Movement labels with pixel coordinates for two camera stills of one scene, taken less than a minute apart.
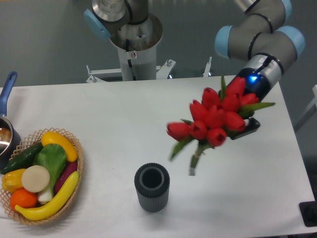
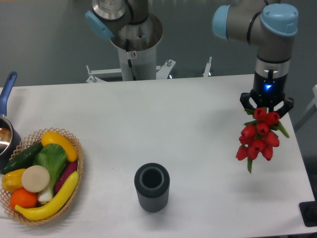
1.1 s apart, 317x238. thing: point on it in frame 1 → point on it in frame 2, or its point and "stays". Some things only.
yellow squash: (49, 137) stays
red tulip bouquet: (215, 118) → (260, 135)
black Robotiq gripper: (255, 83) → (268, 91)
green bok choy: (53, 157) stays
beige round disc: (35, 179) stays
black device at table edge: (308, 211) stays
